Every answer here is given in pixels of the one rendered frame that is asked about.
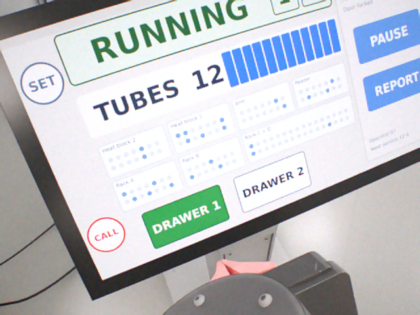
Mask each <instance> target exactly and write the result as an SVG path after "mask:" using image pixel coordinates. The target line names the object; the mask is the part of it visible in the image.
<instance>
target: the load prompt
mask: <svg viewBox="0 0 420 315"><path fill-rule="evenodd" d="M332 6H333V3H332V0H169V1H168V2H164V3H160V4H157V5H153V6H150V7H146V8H143V9H138V10H134V11H133V12H129V13H126V14H122V15H119V16H115V17H111V18H108V19H107V20H103V21H100V22H95V23H93V24H89V25H86V26H84V27H80V28H76V29H74V30H70V31H65V33H60V34H58V35H54V36H51V37H52V40H53V41H54V44H55V47H56V50H57V52H58V55H59V57H60V58H59V59H60V61H61V63H62V66H63V69H64V71H65V74H66V77H67V78H68V81H69V83H70V87H71V89H72V88H74V87H78V86H79V85H82V84H86V83H89V82H92V81H96V80H98V79H100V78H103V77H107V76H109V75H114V74H118V73H120V72H122V71H124V70H128V69H131V68H135V67H137V66H141V65H145V64H146V63H149V62H153V61H155V60H159V59H162V58H166V57H168V56H173V55H174V54H177V53H181V52H184V51H188V50H191V49H195V48H197V47H202V46H204V45H208V44H211V43H212V42H215V41H219V40H222V39H226V38H228V37H233V36H235V35H239V34H241V33H246V32H250V31H252V30H256V29H259V28H263V27H266V26H269V25H272V24H276V23H279V22H283V21H285V20H289V19H292V18H296V17H298V16H302V15H305V14H308V13H312V12H315V11H319V10H324V9H327V8H330V7H332Z"/></svg>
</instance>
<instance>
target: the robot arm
mask: <svg viewBox="0 0 420 315"><path fill-rule="evenodd" d="M357 309H358V308H357V305H356V300H355V296H354V292H353V288H352V284H351V280H350V276H349V274H348V273H347V272H346V271H344V270H343V269H342V268H341V267H340V266H339V265H338V264H336V263H335V262H333V261H327V260H326V259H325V258H323V257H322V256H321V255H320V254H318V253H317V252H315V251H310V252H308V253H305V254H302V255H300V256H299V257H297V258H295V259H292V260H290V261H287V262H285V263H283V264H280V265H279V266H277V265H276V263H274V262H272V261H259V262H234V261H228V260H224V259H223V260H221V261H218V262H217V263H216V272H215V275H214V276H213V278H212V279H211V281H210V282H207V283H205V284H203V285H202V286H201V287H198V288H197V289H195V290H193V291H192V292H190V293H188V294H187V295H185V296H184V297H183V298H181V299H180V300H179V301H177V302H176V303H175V304H173V305H172V306H171V307H170V309H169V310H168V311H167V312H164V313H163V314H162V315H358V311H357Z"/></svg>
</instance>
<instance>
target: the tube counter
mask: <svg viewBox="0 0 420 315"><path fill-rule="evenodd" d="M341 53H343V50H342V45H341V38H340V35H339V30H338V27H337V21H336V16H335V15H334V16H330V17H328V18H324V19H321V20H318V21H315V22H311V23H309V24H305V25H302V26H299V27H296V28H295V27H294V28H290V29H287V30H284V31H280V32H278V33H273V34H270V35H267V36H264V37H260V38H258V39H256V40H254V41H249V42H246V43H243V44H241V45H236V46H234V47H229V48H227V49H223V50H221V51H217V52H213V53H211V54H206V55H203V56H199V58H195V59H193V60H189V61H186V62H184V65H185V67H186V72H187V74H188V78H189V81H190V85H191V87H192V89H193V92H194V96H195V99H196V102H200V101H203V100H205V99H207V98H211V97H213V96H217V95H221V94H223V93H227V92H229V91H233V89H237V88H240V87H243V86H246V85H249V84H252V83H255V82H258V81H262V80H264V79H267V78H270V77H274V76H276V75H278V74H282V73H284V72H287V71H289V70H294V69H296V68H300V67H302V66H306V65H308V64H311V63H314V62H317V61H320V60H323V59H326V58H329V57H332V56H335V55H338V54H341Z"/></svg>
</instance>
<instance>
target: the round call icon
mask: <svg viewBox="0 0 420 315"><path fill-rule="evenodd" d="M79 226H80V227H81V230H82V233H83V235H84V237H85V240H86V242H87V244H88V246H89V247H90V249H91V252H92V254H93V257H94V259H97V258H99V257H103V256H105V255H107V254H110V253H113V252H114V251H118V250H120V249H123V248H125V247H128V246H131V245H132V244H133V243H132V241H131V240H130V237H129V235H128V233H127V229H126V227H125V225H124V222H123V219H122V218H121V216H120V214H119V210H116V211H115V212H113V213H109V214H107V215H104V216H102V217H99V218H96V219H93V220H90V221H88V222H85V223H83V224H79Z"/></svg>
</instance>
